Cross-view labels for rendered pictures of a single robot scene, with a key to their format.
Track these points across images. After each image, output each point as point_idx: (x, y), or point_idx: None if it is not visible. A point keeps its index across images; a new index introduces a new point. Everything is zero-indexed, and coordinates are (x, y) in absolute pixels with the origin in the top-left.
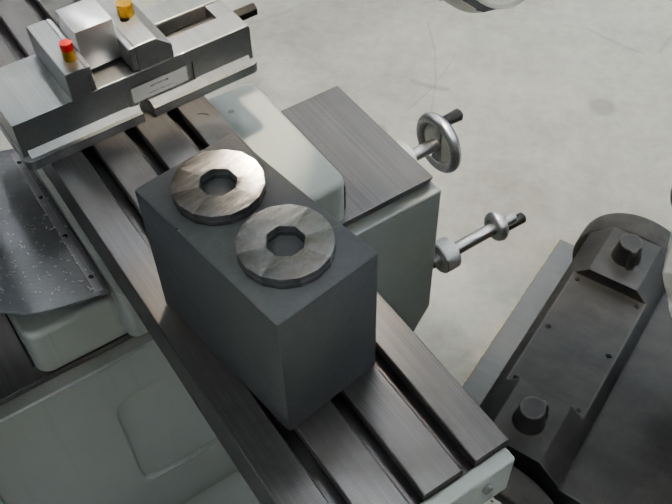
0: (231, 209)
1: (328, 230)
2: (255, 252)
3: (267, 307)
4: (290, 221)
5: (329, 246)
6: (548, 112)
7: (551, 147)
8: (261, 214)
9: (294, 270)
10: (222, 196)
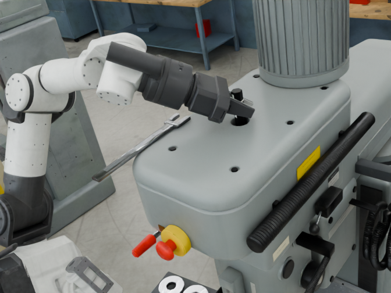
0: (188, 289)
1: (161, 292)
2: (177, 280)
3: (171, 274)
4: (171, 290)
5: (159, 288)
6: None
7: None
8: (179, 290)
9: (166, 279)
10: (192, 292)
